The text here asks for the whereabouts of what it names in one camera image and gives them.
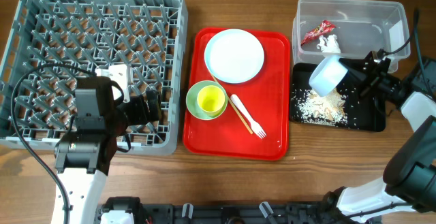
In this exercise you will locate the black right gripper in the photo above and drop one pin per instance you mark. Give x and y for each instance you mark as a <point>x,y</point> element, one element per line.
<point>368,75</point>

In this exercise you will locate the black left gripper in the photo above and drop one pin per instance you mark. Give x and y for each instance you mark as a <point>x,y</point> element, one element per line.
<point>139,103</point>

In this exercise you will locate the light blue bowl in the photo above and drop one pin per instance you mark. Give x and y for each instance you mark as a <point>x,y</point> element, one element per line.
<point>327,75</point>

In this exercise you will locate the yellow plastic cup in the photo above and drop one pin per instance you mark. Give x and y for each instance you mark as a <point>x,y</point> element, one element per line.
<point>211,100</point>

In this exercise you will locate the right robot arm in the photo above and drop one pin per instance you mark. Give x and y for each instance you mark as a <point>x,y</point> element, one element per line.
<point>408,182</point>

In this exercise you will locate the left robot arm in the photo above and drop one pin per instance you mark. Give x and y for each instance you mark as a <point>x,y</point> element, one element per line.
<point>82,156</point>

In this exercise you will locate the black food waste tray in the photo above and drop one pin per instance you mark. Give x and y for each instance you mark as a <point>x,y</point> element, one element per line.
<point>363,113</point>

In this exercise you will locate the clear plastic waste bin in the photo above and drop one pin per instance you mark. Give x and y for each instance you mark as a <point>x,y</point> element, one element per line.
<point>360,27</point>

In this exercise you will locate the grey dishwasher rack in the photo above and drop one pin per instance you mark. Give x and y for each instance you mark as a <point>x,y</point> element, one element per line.
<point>52,43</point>

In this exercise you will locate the crumpled white tissue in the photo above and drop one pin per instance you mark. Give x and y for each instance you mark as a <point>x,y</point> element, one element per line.
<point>328,44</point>

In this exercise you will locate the green bowl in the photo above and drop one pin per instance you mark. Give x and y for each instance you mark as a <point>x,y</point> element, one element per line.
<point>191,100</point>

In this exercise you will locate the rice and food scraps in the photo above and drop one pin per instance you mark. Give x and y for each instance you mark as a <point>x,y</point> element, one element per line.
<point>328,110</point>

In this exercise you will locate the red snack wrapper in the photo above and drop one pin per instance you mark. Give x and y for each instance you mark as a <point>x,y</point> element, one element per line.
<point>324,27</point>

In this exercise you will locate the wooden chopstick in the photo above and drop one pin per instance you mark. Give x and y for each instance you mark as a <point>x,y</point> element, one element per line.
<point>234,107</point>

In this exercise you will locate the light blue plate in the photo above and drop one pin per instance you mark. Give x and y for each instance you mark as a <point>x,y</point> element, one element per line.
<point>234,56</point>

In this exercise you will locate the red serving tray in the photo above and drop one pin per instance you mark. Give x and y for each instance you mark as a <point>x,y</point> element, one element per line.
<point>266,97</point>

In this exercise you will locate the white plastic fork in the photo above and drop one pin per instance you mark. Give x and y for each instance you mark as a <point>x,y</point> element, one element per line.
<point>255,126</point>

